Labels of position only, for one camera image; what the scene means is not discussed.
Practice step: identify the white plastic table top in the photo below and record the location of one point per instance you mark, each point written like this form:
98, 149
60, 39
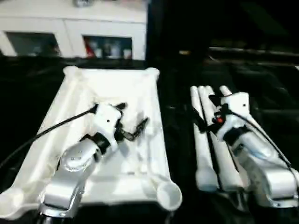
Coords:
140, 93

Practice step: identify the red bottle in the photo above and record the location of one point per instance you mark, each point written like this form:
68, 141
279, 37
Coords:
88, 47

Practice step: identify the black table mat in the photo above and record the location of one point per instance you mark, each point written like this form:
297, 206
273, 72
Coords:
35, 81

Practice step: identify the white glass-door cabinet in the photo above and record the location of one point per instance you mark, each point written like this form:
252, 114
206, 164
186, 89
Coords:
70, 25

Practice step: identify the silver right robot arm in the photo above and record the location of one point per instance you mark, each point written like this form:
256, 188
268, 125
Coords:
257, 158

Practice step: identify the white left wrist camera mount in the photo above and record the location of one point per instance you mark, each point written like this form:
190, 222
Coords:
107, 119

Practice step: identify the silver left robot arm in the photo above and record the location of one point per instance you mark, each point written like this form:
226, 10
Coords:
77, 158

